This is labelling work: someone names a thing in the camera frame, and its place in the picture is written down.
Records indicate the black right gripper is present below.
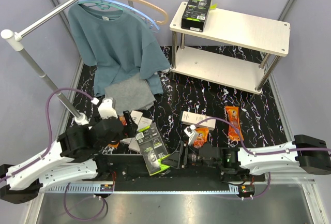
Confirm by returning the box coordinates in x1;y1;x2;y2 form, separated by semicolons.
162;141;218;169

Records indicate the black green razor box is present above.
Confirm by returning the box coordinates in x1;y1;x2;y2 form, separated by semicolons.
136;123;170;176

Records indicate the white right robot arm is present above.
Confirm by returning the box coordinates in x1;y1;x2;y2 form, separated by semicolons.
160;135;330;181

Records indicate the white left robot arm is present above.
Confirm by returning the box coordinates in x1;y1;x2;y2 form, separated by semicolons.
1;111;138;204

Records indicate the black razor box on shelf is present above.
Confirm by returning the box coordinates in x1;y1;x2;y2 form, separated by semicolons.
181;0;212;32

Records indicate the white two-tier shelf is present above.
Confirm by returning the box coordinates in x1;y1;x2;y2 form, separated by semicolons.
170;2;291;95

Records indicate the orange snack packet left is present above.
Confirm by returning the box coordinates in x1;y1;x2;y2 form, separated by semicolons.
108;116;127;148

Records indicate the orange snack packet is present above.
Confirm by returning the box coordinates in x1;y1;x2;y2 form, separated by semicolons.
193;127;209;148
225;106;244;142
108;116;127;148

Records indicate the white Harry's box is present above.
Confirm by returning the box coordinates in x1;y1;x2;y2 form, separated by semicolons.
128;110;153;152

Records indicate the grey folded cloth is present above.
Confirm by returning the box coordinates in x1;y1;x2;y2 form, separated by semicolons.
104;73;156;114

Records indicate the orange snack packet middle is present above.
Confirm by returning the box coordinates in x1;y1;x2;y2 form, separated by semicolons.
193;127;209;148

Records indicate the long white cosmetic box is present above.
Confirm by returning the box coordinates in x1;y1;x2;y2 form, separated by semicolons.
179;111;216;131

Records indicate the black marble pattern mat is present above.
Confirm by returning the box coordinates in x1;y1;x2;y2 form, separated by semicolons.
61;45;298;157

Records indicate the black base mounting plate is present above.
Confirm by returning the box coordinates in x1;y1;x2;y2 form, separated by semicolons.
96;154;253;194

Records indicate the orange snack packet right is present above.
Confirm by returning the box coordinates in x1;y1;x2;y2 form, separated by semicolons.
225;106;244;142

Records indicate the teal t-shirt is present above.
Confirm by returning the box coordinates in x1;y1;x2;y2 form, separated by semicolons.
68;3;171;96

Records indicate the blue plastic hanger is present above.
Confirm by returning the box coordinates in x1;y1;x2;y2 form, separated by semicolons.
77;0;161;33

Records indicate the metal clothes rack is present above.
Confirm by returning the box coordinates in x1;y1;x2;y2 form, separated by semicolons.
0;0;130;126

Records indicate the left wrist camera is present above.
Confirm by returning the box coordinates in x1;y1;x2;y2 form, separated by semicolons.
91;97;117;119

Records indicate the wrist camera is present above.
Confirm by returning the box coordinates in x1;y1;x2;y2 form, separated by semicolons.
91;97;117;119
184;125;198;145

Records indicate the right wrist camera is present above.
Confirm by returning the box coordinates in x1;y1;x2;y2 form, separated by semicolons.
184;125;198;145

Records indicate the white slotted cable duct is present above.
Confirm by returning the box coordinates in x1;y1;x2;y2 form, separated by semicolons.
46;183;114;194

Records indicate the aluminium rail frame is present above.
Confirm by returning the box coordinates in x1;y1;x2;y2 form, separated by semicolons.
263;165;315;184

